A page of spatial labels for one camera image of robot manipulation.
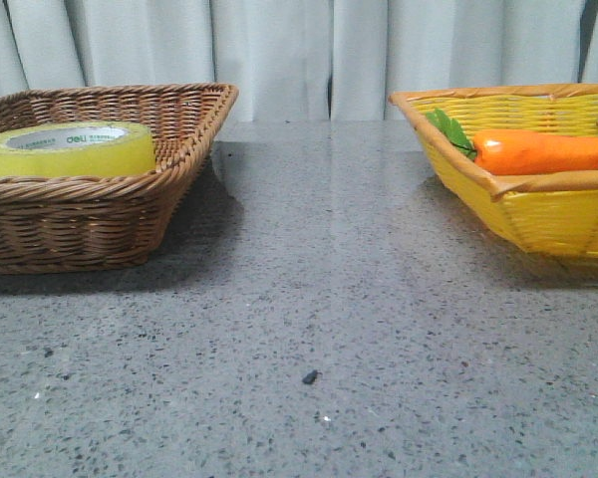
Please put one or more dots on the yellow tape roll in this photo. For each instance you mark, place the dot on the yellow tape roll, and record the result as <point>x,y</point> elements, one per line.
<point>80,148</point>

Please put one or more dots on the brown wicker basket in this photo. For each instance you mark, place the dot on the brown wicker basket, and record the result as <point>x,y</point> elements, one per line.
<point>82,224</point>

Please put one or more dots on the yellow woven basket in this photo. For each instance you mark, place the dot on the yellow woven basket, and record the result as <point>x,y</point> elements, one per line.
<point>554,214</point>

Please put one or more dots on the white curtain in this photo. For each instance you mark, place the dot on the white curtain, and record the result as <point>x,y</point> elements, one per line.
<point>299,60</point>

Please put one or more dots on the orange toy carrot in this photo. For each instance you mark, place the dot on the orange toy carrot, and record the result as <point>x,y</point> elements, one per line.
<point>507,151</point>

